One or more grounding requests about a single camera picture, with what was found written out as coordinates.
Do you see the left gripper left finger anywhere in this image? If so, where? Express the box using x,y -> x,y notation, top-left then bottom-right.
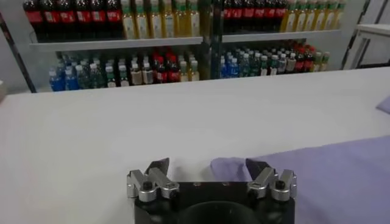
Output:
126,157 -> 180,203

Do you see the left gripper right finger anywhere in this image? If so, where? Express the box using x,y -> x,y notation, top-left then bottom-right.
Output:
245,158 -> 298,202

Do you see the lavender purple T-shirt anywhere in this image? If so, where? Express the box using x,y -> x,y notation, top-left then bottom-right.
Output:
209,96 -> 390,224

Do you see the small white-cap dark drink bottle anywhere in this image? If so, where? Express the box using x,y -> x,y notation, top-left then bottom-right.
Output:
259,54 -> 269,76
118,64 -> 130,88
130,63 -> 143,86
105,65 -> 117,88
277,53 -> 288,75
141,62 -> 155,85
286,52 -> 297,74
268,54 -> 279,75

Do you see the small red-cap cola bottle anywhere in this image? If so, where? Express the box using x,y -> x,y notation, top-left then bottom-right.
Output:
154,56 -> 168,84
303,46 -> 314,72
167,54 -> 181,83
295,47 -> 306,73

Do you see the small green-tinted water bottle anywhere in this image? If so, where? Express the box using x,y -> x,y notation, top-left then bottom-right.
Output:
76,64 -> 91,89
89,62 -> 104,89
239,53 -> 251,77

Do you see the glass-door beverage display cooler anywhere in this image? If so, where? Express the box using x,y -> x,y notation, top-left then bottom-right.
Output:
0,0 -> 214,94

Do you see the shelf of drink bottles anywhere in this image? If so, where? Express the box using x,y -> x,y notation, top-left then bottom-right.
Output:
211,0 -> 371,80

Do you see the white cooler shelf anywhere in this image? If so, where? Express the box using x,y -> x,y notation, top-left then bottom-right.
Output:
221,29 -> 342,43
29,36 -> 204,53

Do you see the green-cap yellow tea bottle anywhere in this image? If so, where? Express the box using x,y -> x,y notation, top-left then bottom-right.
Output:
161,0 -> 176,38
335,0 -> 347,30
294,0 -> 307,32
148,0 -> 163,39
174,0 -> 189,38
305,0 -> 317,32
187,0 -> 202,38
135,0 -> 150,40
325,0 -> 336,30
121,0 -> 137,40
280,0 -> 295,33
315,0 -> 327,31

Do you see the black-framed open cooler door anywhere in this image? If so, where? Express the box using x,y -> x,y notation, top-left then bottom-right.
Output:
341,0 -> 372,70
0,13 -> 37,94

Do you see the white side table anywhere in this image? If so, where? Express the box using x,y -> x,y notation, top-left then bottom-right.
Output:
342,23 -> 390,69

